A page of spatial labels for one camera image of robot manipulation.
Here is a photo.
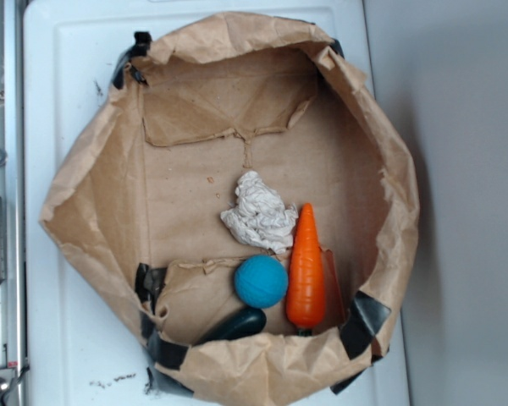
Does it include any white paper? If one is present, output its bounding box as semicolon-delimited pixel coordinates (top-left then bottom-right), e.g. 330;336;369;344
220;171;299;255

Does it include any blue ball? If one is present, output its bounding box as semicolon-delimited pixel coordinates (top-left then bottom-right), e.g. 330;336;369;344
234;255;289;309

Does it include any orange toy carrot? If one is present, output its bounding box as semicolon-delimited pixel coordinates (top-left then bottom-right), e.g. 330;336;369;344
286;203;326;337

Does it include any brown paper bag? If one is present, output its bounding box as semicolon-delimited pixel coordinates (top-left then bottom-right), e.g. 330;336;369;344
41;12;419;405

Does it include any dark green toy cucumber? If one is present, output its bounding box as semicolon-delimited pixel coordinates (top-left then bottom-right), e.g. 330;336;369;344
196;307;267;345

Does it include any white plastic tray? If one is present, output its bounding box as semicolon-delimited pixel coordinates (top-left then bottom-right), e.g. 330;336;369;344
23;0;412;406

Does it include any metal frame rail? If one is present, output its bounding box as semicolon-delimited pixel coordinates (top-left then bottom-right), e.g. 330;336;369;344
0;1;30;405

